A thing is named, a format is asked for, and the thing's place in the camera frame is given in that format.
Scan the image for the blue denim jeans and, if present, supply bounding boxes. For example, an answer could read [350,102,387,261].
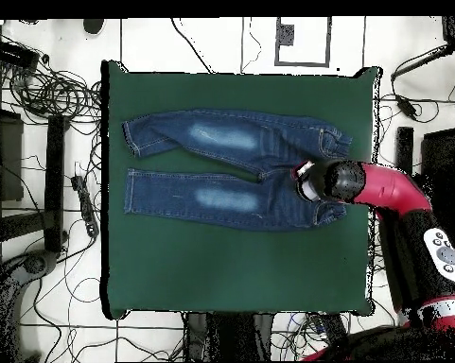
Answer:
[121,108,354,233]

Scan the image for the dark flat panel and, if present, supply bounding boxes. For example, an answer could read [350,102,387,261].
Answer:
[417,127,455,213]
[0,107,25,203]

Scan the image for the black stand beam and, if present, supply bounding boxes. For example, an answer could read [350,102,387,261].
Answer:
[43,113,67,254]
[394,126,415,175]

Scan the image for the black power adapter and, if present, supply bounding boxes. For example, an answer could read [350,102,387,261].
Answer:
[394,94,419,121]

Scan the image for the dark green table cloth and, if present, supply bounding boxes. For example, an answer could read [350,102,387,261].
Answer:
[100,60,381,321]

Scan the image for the small grey box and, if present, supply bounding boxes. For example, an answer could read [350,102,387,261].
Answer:
[276,23,295,46]

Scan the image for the long black power strip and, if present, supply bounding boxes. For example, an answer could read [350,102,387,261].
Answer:
[309,312,349,343]

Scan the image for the small dark oval object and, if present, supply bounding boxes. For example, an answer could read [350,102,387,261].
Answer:
[81,18,106,35]

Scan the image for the dark grey tripod base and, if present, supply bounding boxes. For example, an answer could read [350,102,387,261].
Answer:
[0,249,60,362]

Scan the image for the black electronics box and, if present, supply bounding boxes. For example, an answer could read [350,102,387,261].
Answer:
[0,38,41,70]

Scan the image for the grey rectangular frame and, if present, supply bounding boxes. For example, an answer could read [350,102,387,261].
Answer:
[273,16,332,69]

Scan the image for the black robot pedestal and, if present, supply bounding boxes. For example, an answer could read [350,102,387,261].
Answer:
[183,311,273,362]

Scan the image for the tangled black cable coil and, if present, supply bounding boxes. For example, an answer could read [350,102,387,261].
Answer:
[7,63,103,126]

